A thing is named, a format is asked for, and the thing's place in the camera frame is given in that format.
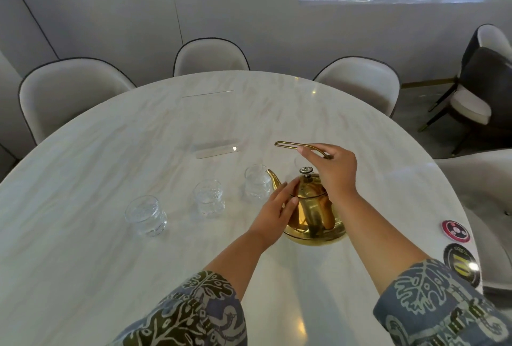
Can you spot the person's left hand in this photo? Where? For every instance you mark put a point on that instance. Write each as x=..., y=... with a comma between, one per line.
x=272, y=215

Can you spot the blue patterned left sleeve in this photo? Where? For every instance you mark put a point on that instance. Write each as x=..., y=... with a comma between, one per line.
x=192, y=313

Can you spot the person's right forearm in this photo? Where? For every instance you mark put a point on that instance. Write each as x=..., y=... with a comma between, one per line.
x=372, y=233

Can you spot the red and black round sticker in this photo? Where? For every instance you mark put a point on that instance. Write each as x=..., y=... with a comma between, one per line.
x=456, y=231

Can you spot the blue patterned right sleeve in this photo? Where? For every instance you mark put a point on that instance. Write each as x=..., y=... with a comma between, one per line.
x=440, y=309

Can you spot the person's right fingers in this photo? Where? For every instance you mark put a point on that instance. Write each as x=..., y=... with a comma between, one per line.
x=310, y=156

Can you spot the clear glass cup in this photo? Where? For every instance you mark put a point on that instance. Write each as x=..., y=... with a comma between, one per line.
x=209, y=197
x=257, y=181
x=146, y=215

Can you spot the beige chair with dark trim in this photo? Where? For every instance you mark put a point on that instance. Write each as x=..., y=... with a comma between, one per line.
x=68, y=94
x=210, y=58
x=360, y=82

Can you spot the white upholstered chair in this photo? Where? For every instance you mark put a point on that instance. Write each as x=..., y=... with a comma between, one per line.
x=486, y=197

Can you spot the black and yellow round sticker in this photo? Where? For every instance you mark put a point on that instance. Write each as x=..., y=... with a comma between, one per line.
x=462, y=263

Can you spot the person's left forearm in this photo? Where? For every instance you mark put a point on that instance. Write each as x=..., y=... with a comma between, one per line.
x=244, y=259

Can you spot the person's left thumb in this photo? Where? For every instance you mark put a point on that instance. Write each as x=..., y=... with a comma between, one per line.
x=293, y=206

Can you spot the dark chair with beige seat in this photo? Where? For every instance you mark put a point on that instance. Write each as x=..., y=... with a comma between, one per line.
x=486, y=78

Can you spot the person's right hand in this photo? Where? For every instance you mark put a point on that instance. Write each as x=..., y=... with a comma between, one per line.
x=336, y=172

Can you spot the blue patterned sleeve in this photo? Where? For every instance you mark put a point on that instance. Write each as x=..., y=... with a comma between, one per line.
x=440, y=309
x=192, y=313

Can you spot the gold metal teapot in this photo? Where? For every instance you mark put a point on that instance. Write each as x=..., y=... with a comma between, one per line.
x=312, y=215

